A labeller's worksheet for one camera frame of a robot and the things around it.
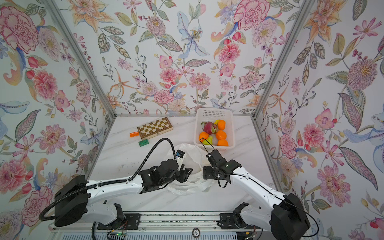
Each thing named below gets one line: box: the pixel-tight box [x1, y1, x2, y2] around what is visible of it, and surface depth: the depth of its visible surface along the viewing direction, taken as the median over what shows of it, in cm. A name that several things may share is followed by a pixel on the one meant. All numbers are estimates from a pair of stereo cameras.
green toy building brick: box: [138, 139, 149, 147], surface depth 106 cm
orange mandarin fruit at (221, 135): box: [216, 130, 227, 140], surface depth 106 cm
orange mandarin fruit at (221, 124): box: [217, 120, 226, 131], surface depth 109 cm
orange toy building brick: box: [129, 131, 140, 138], surface depth 109 cm
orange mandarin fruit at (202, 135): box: [199, 131, 209, 143], surface depth 104 cm
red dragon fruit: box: [200, 121, 217, 135], surface depth 103 cm
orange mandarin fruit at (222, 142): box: [217, 139, 229, 147], surface depth 100 cm
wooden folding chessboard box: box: [137, 116, 174, 140], surface depth 112 cm
